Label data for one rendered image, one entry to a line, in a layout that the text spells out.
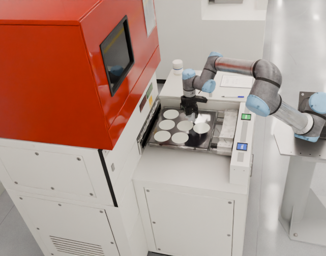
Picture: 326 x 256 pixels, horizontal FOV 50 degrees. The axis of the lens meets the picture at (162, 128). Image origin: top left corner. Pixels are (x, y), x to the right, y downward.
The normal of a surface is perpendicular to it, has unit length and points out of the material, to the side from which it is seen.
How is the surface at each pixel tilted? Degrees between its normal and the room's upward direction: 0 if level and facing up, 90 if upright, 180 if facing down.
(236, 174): 90
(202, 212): 90
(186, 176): 0
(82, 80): 90
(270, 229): 0
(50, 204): 90
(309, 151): 0
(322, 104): 37
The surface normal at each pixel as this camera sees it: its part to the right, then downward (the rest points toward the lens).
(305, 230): -0.10, -0.77
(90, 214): -0.26, 0.63
